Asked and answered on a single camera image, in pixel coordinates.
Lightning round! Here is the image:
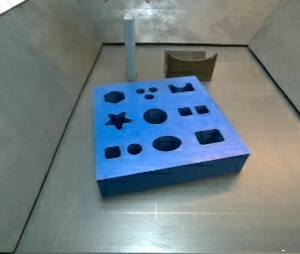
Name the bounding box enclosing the light blue square-circle object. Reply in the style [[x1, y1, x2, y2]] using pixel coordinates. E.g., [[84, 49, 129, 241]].
[[124, 13, 137, 81]]

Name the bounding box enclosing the black curved fixture bracket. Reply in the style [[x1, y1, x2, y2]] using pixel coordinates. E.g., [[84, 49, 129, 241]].
[[165, 51, 219, 81]]

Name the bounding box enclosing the blue foam shape-sorter block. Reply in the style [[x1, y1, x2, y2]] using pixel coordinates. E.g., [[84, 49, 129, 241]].
[[93, 76, 250, 196]]

